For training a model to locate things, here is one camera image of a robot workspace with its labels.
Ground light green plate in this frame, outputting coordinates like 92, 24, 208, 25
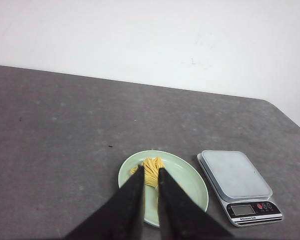
118, 150, 209, 227

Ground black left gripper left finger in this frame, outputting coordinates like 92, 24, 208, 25
64, 166, 145, 240

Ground yellow vermicelli noodle bundle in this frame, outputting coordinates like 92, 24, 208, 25
129, 156, 165, 189

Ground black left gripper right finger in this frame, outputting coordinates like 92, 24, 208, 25
158, 168, 234, 240

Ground silver digital kitchen scale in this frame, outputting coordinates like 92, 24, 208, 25
197, 150, 284, 228

